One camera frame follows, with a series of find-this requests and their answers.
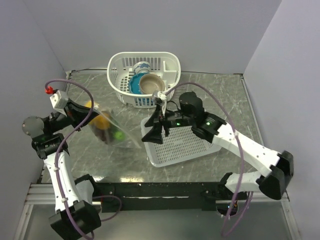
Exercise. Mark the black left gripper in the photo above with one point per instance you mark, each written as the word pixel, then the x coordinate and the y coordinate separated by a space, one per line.
pixel 84 113

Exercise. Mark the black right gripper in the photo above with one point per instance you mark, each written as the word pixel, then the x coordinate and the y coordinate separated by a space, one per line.
pixel 154 135

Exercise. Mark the yellow fake lemon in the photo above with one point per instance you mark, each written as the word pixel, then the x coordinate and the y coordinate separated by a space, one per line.
pixel 90 104

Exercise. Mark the orange fake fruit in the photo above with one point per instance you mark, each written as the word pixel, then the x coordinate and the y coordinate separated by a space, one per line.
pixel 101 121

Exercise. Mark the polka dot zip top bag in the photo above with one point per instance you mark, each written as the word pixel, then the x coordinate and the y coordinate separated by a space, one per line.
pixel 130 141

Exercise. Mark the purple fake grapes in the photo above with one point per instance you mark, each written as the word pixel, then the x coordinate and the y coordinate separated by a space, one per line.
pixel 103 135

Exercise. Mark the green fake pepper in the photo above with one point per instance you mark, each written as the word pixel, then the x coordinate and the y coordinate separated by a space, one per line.
pixel 119 135

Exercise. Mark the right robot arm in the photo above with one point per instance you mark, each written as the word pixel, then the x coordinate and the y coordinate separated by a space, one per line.
pixel 274 170

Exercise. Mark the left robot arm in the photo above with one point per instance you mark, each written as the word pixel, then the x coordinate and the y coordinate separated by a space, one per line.
pixel 75 216

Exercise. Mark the white perforated tray basket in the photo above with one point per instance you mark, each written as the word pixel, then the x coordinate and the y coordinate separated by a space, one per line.
pixel 179 146

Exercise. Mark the beige ceramic bowl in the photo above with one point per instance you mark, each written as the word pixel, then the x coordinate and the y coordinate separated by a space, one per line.
pixel 150 83

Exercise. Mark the blue dotted plate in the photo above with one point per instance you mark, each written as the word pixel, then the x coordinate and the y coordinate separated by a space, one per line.
pixel 134 84

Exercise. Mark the blue white patterned bowl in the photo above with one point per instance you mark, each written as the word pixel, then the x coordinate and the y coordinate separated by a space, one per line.
pixel 141 67

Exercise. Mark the white round dish basket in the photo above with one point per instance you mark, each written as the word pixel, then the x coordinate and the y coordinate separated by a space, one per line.
pixel 119 72

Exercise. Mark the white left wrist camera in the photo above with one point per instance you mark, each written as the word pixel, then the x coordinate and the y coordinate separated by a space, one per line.
pixel 58 98

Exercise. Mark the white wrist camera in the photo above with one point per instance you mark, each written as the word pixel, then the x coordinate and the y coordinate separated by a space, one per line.
pixel 58 98
pixel 161 95

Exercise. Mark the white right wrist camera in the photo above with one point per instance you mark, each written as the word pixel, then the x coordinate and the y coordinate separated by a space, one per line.
pixel 161 95

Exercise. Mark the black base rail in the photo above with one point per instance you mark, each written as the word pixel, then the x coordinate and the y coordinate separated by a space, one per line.
pixel 151 196

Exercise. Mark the aluminium frame rail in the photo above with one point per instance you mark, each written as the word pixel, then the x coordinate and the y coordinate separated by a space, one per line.
pixel 40 194

